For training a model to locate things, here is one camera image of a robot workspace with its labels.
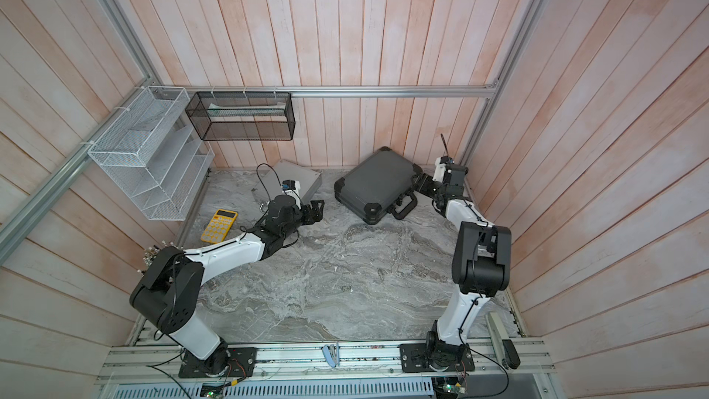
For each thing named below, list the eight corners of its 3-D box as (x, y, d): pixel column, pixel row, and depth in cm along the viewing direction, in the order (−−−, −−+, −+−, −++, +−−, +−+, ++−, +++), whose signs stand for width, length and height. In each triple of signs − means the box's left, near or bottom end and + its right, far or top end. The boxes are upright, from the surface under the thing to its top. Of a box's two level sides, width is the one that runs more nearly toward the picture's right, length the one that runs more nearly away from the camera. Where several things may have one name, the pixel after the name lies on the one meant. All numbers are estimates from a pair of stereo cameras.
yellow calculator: (201, 241, 100) (198, 238, 98) (219, 211, 109) (217, 208, 107) (221, 245, 99) (219, 242, 97) (238, 214, 108) (236, 211, 106)
